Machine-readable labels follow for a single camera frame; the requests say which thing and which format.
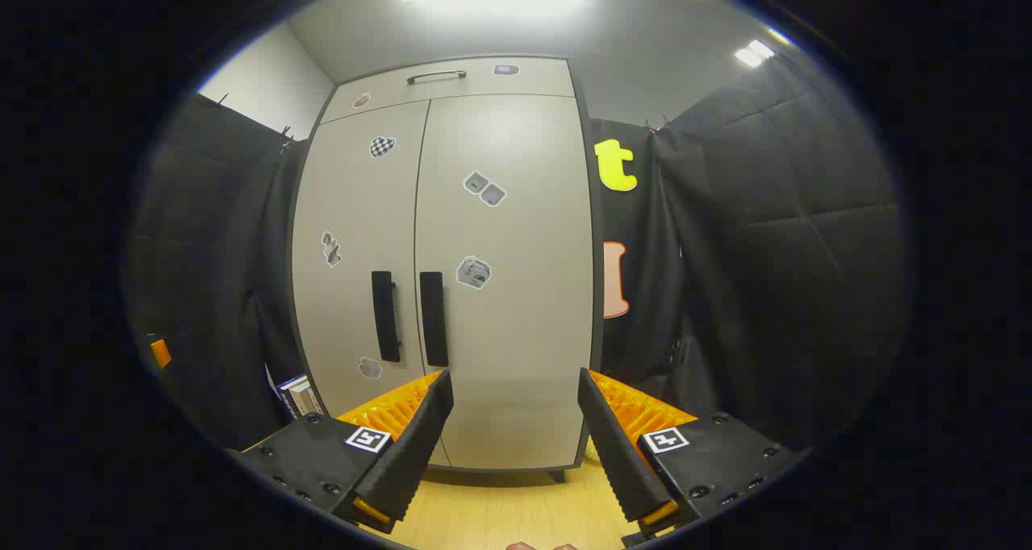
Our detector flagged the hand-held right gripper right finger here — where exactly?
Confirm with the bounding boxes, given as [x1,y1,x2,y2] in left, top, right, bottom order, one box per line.
[577,367,807,539]

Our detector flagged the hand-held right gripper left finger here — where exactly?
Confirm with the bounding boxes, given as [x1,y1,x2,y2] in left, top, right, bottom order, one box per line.
[230,369,455,535]

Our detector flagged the grey shoe cabinet door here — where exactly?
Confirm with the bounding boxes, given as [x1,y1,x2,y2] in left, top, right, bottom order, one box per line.
[414,93,596,472]
[292,101,451,468]

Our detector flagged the grey shoe cabinet body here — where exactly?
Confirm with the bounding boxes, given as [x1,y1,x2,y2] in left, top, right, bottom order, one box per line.
[289,52,607,484]

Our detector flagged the blue book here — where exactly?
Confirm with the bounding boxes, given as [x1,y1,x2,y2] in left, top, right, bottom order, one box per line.
[264,365,293,419]

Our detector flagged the white book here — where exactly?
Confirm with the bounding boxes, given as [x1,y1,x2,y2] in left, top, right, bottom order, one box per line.
[290,381,325,416]

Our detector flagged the cream book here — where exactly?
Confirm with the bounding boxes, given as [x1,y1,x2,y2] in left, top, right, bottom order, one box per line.
[277,375,311,415]

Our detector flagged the black backdrop cloth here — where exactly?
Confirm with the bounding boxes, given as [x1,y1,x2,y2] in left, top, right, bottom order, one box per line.
[129,50,908,454]

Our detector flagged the small ceiling light panel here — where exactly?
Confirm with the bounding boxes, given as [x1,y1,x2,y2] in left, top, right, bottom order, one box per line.
[734,40,775,69]

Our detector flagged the grey cabinet drawer with handle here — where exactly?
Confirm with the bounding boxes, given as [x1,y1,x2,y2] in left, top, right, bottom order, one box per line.
[321,56,576,125]

